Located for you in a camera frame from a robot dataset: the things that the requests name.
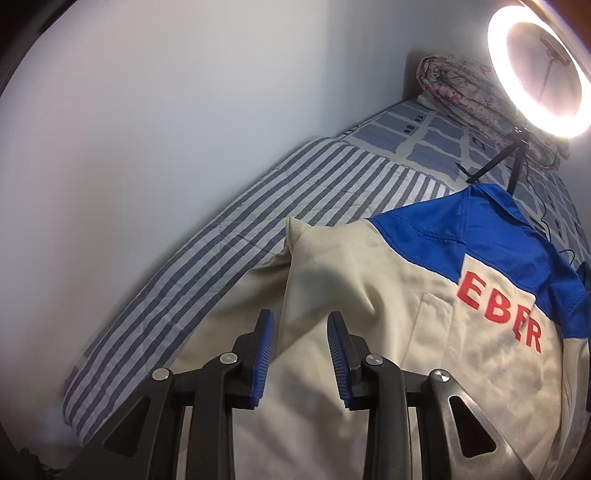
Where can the grey striped quilted blanket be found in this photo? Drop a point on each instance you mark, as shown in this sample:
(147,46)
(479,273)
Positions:
(184,258)

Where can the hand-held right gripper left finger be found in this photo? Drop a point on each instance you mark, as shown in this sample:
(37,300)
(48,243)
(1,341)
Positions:
(263,355)

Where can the folded floral quilt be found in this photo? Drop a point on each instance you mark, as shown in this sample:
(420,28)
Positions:
(461,87)

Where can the blue checked bedsheet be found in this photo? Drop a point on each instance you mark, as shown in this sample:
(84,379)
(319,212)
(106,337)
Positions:
(434,143)

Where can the beige and blue work jacket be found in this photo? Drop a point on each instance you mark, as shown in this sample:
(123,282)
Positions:
(369,277)

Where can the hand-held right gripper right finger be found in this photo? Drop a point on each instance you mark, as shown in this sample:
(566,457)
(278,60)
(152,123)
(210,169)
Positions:
(339,360)

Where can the black tripod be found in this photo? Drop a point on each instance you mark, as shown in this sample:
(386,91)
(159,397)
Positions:
(516,166)

